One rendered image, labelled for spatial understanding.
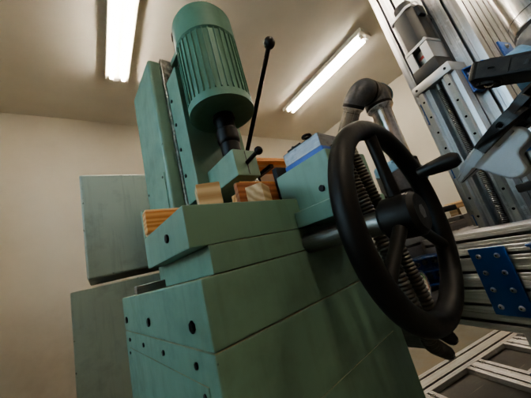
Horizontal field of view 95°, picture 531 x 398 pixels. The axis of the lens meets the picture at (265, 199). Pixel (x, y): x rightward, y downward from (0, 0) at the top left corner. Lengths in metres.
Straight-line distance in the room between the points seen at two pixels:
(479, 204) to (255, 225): 0.79
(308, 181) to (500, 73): 0.29
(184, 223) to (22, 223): 2.65
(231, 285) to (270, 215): 0.14
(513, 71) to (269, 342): 0.47
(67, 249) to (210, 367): 2.56
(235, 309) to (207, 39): 0.65
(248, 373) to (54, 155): 2.97
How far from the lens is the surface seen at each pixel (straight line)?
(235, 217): 0.38
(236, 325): 0.36
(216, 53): 0.73
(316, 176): 0.45
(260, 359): 0.39
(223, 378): 0.36
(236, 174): 0.57
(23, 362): 2.85
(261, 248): 0.39
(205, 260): 0.36
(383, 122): 1.26
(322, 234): 0.43
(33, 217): 2.95
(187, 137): 0.73
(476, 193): 1.02
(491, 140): 0.43
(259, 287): 0.38
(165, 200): 0.77
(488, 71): 0.46
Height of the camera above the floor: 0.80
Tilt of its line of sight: 13 degrees up
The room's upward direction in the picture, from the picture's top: 15 degrees counter-clockwise
